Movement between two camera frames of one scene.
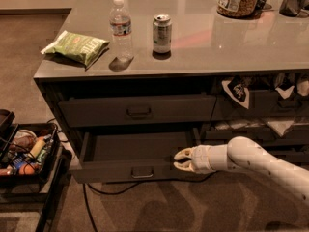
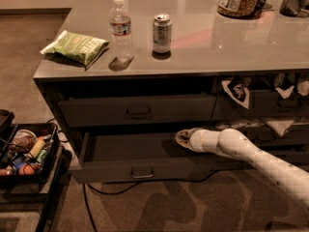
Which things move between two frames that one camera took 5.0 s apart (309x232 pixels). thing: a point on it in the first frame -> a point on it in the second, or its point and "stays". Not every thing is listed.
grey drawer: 133,157 stays
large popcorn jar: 238,0 stays
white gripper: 202,159 -> 197,140
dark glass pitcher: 294,0 stays
